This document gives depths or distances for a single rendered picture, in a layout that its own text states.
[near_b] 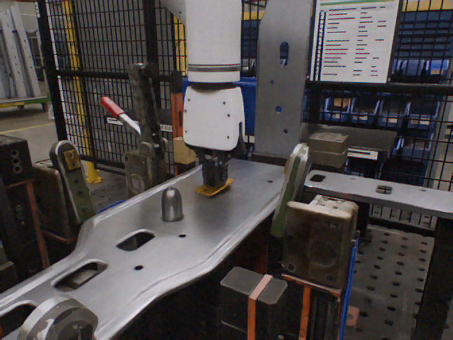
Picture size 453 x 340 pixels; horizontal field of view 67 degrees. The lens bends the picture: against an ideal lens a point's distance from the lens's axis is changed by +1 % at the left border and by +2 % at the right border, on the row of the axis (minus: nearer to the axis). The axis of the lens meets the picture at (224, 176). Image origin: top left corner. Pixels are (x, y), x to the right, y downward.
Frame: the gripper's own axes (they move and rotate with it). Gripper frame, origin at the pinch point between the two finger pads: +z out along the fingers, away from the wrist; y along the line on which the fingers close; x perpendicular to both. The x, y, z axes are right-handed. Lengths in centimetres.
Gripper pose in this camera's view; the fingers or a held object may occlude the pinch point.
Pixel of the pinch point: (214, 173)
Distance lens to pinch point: 61.3
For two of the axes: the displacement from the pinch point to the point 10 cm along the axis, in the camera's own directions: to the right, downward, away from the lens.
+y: 8.7, 1.7, -4.7
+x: 5.0, -3.0, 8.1
